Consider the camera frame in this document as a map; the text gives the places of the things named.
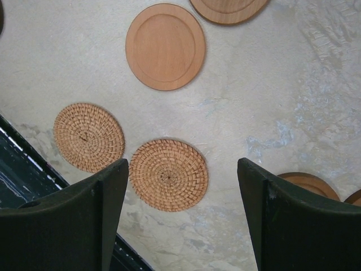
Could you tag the woven rattan coaster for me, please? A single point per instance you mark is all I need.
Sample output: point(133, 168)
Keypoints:
point(168, 175)
point(88, 137)

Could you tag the light wood coaster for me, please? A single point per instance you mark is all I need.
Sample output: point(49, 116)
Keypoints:
point(165, 47)
point(228, 12)

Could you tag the dark walnut coaster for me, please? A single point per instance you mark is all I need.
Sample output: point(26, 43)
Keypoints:
point(1, 18)

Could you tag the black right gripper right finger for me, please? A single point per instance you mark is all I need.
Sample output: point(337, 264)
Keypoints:
point(294, 229)

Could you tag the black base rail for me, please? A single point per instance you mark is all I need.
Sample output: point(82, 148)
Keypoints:
point(27, 176)

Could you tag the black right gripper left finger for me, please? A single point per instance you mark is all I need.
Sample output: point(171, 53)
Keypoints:
point(71, 229)

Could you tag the ringed brown wood coaster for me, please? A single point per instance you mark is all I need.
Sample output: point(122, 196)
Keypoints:
point(311, 183)

